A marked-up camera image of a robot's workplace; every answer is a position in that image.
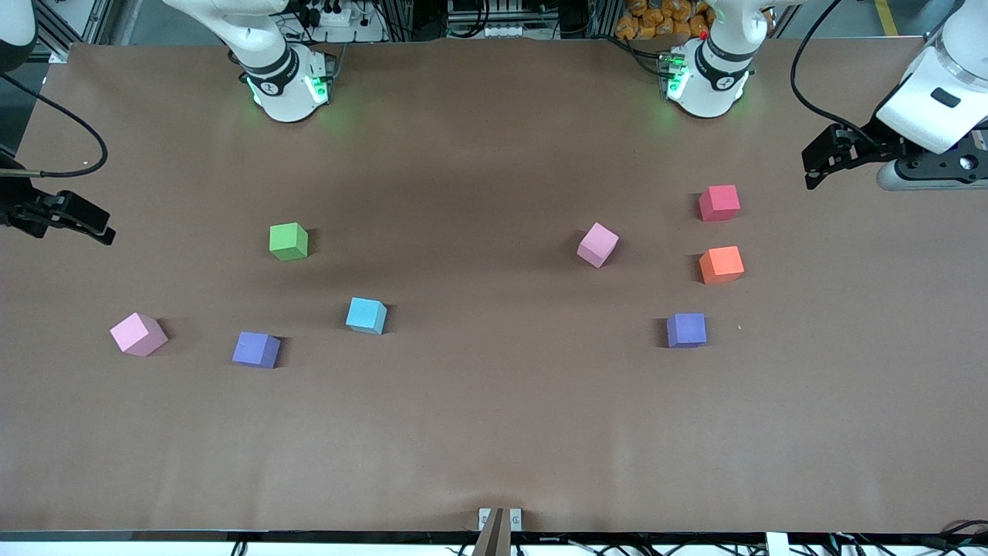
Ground pink foam block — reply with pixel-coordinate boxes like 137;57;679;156
576;222;621;270
109;311;170;358

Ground green foam block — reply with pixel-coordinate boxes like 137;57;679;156
269;222;310;262

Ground purple foam block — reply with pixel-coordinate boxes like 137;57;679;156
665;311;708;350
231;331;283;370

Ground aluminium frame post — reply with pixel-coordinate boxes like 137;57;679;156
31;0;118;64

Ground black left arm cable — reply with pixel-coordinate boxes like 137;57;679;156
788;0;890;149

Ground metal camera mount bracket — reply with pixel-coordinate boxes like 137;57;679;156
472;506;524;556

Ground light blue foam block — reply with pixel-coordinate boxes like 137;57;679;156
345;297;388;336

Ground orange snack bags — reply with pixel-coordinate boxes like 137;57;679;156
615;0;716;42

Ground brown paper table cover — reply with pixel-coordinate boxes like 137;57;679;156
0;37;988;535

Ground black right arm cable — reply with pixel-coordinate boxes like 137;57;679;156
0;71;110;179

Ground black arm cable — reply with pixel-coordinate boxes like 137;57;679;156
0;71;110;179
788;0;890;149

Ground white power strip with plugs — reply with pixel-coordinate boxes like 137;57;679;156
296;0;357;29

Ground red foam block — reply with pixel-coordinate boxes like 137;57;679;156
698;184;742;223

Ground orange foam block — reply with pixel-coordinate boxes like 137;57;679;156
698;245;746;286

